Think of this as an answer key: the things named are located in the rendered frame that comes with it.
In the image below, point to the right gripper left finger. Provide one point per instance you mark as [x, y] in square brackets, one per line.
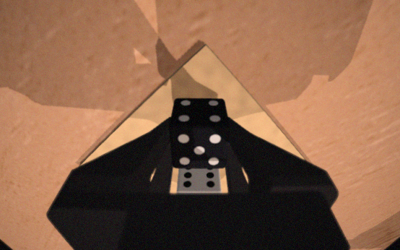
[130, 166]

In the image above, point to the white die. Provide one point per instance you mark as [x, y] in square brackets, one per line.
[198, 181]

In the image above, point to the black die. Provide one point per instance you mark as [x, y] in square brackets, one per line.
[199, 133]

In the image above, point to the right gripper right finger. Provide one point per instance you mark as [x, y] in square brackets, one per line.
[270, 168]

